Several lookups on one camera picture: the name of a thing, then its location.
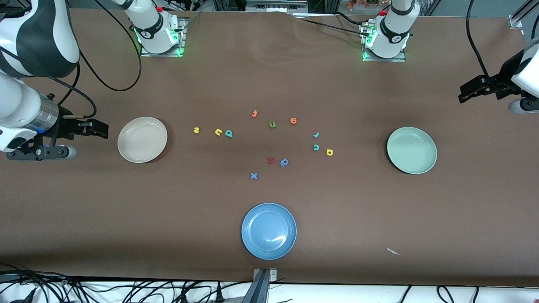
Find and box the black floor cable bundle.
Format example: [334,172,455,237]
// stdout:
[0,263,85,303]

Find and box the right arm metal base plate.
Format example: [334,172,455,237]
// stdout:
[140,18,187,57]

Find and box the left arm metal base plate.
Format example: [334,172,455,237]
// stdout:
[361,21,407,63]

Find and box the blue plate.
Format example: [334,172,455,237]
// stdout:
[241,203,297,260]

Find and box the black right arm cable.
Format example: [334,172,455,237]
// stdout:
[0,0,142,120]

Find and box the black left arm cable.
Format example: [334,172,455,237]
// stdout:
[464,0,508,91]

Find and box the green plate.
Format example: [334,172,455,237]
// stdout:
[387,127,438,175]

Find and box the metal bracket with black post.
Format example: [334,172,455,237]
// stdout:
[242,268,278,303]

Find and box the grey metal frame piece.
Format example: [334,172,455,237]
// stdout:
[246,0,308,13]

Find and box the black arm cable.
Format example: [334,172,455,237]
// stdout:
[0,0,142,120]
[464,0,508,91]

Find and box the beige brown plate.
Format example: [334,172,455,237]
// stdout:
[117,117,168,163]

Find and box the black base power cable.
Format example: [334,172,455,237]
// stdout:
[295,13,371,36]

